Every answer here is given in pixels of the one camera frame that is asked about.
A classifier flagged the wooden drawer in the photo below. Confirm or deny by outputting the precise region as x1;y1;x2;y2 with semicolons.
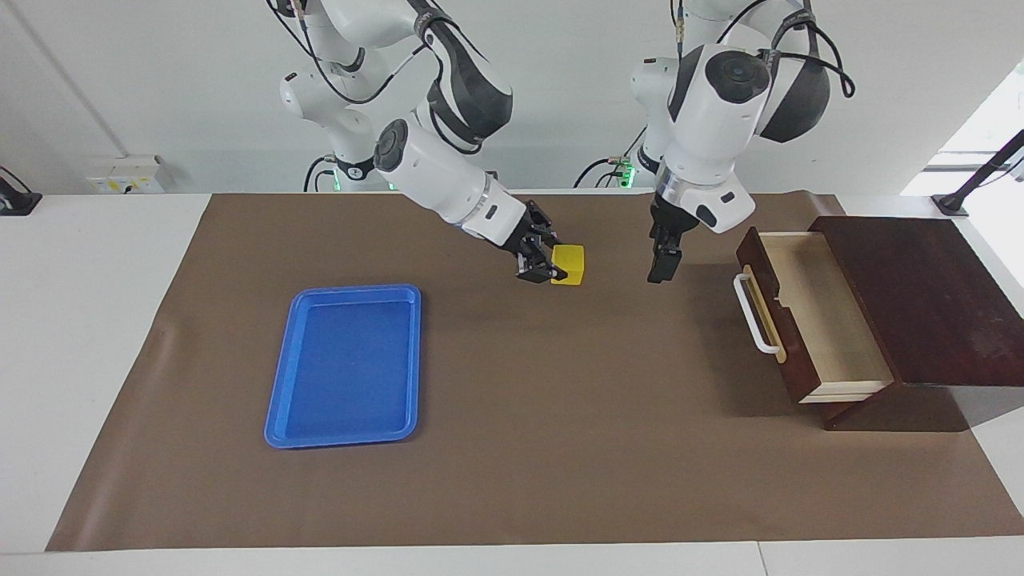
734;226;895;405

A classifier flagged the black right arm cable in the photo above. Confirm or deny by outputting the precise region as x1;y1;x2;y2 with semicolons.
266;0;481;157

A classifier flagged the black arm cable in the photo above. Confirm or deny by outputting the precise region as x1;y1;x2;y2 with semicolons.
716;0;857;101
266;0;481;157

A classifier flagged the white drawer handle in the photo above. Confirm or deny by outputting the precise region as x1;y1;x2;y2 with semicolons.
734;272;782;355

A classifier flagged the brown paper table mat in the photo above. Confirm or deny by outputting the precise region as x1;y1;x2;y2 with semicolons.
46;190;1024;553

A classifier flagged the blue plastic tray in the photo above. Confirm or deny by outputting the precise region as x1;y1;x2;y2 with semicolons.
264;283;422;450

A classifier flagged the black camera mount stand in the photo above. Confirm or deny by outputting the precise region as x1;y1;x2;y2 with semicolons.
932;128;1024;218
0;166;42;217

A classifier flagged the yellow block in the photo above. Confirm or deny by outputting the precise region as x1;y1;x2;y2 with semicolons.
550;244;586;287

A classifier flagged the black base cable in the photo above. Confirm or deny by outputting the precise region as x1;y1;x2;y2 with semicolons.
572;156;633;190
302;154;337;193

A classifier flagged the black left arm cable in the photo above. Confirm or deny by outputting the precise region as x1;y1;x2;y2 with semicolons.
716;0;857;101

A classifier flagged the dark wooden cabinet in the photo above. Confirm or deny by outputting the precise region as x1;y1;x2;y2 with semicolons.
806;214;1024;433

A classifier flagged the white wall socket box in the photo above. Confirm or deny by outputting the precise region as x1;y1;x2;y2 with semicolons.
86;155;166;195

